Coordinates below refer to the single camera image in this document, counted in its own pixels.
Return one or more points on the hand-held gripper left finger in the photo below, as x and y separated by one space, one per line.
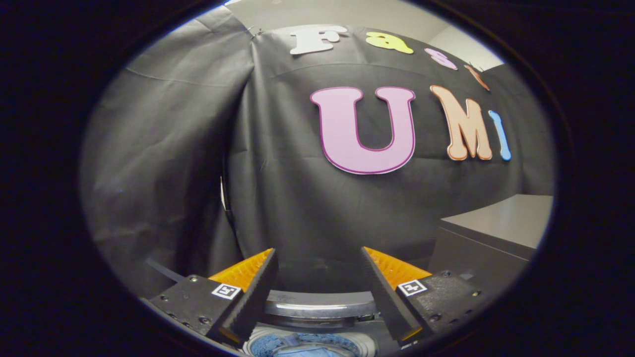
255 297

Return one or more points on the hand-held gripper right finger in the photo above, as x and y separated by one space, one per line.
384 292

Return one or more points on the grey washing machine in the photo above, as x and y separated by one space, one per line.
322 303

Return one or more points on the light blue shirt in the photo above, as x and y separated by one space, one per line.
307 352

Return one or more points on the grey and beige cabinet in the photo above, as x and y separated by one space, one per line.
496 218

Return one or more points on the black backdrop cloth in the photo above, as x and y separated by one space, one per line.
173 173

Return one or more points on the small metal clip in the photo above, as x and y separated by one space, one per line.
254 32

